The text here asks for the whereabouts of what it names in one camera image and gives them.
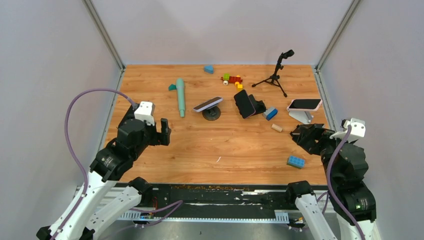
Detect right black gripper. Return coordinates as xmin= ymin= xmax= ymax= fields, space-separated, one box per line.
xmin=296 ymin=121 xmax=354 ymax=182

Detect phone with lavender case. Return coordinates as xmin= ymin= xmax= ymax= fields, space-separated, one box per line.
xmin=193 ymin=96 xmax=224 ymax=113

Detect phone with pink-edged black case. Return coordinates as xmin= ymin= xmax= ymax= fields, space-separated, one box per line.
xmin=233 ymin=90 xmax=256 ymax=119

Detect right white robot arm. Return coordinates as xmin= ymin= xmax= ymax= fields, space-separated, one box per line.
xmin=285 ymin=118 xmax=377 ymax=240

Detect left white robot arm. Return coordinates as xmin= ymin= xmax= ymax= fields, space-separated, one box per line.
xmin=36 ymin=101 xmax=171 ymax=240

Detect white phone stand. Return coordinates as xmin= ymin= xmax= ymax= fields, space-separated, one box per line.
xmin=288 ymin=111 xmax=314 ymax=124

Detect phone with pink case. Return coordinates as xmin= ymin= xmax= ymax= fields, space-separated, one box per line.
xmin=287 ymin=98 xmax=323 ymax=112

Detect round black phone stand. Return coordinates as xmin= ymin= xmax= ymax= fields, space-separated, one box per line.
xmin=202 ymin=106 xmax=221 ymax=121

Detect black clamp phone holder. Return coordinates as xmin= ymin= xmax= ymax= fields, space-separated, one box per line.
xmin=248 ymin=94 xmax=267 ymax=116

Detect black mini tripod stand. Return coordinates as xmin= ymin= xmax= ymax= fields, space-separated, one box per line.
xmin=251 ymin=49 xmax=295 ymax=98

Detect small wooden cylinder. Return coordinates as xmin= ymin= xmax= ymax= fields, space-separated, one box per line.
xmin=271 ymin=123 xmax=283 ymax=133

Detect blue lego brick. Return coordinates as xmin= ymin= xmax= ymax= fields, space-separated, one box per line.
xmin=286 ymin=155 xmax=305 ymax=169

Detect blue and grey eraser block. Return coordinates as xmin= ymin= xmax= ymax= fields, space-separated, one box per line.
xmin=262 ymin=107 xmax=278 ymax=121

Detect dark teal small block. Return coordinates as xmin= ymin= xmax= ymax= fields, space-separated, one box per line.
xmin=168 ymin=84 xmax=177 ymax=91

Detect teal toy microphone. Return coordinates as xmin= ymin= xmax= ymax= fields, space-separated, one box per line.
xmin=176 ymin=78 xmax=186 ymax=118

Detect blue triangular block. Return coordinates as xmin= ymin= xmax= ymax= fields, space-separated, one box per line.
xmin=203 ymin=65 xmax=215 ymax=74

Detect colourful toy brick car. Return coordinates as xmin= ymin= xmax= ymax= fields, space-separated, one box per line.
xmin=220 ymin=73 xmax=243 ymax=86

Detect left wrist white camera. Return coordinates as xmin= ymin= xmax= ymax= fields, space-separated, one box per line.
xmin=134 ymin=101 xmax=155 ymax=126

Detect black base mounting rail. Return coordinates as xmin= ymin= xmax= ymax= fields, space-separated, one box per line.
xmin=73 ymin=182 xmax=335 ymax=223

